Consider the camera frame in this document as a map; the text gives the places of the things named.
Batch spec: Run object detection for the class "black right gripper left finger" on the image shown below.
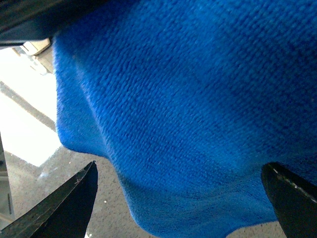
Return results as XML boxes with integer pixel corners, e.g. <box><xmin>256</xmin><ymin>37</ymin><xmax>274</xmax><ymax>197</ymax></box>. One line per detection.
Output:
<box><xmin>0</xmin><ymin>161</ymin><xmax>98</xmax><ymax>238</ymax></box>

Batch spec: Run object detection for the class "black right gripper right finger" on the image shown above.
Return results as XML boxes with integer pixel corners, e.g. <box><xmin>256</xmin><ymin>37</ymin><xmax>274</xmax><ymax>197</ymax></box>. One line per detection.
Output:
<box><xmin>261</xmin><ymin>163</ymin><xmax>317</xmax><ymax>238</ymax></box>

